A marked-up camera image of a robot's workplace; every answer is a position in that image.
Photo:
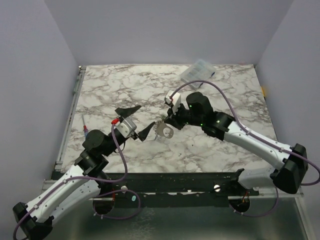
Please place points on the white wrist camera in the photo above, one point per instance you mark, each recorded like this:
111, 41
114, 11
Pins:
173, 100
127, 127

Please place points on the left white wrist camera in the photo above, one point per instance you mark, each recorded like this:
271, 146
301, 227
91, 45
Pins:
127, 127

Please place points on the red blue screwdriver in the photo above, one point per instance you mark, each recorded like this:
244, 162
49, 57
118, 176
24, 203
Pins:
85, 129

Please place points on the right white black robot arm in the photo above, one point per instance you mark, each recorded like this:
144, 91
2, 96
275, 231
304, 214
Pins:
286, 170

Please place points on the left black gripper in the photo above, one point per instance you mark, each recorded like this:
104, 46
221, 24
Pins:
127, 112

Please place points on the aluminium side rail left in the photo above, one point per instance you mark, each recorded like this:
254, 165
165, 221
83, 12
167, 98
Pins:
56, 169

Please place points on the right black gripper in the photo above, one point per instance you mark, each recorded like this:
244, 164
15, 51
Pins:
172, 119

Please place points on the clear plastic organizer box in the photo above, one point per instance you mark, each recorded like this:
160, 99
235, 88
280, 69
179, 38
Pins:
200, 70

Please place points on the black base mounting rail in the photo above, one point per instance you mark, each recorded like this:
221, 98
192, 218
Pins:
174, 190

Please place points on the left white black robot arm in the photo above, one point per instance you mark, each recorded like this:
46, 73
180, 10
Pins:
84, 180

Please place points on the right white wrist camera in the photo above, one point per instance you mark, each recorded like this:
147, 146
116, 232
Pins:
173, 100

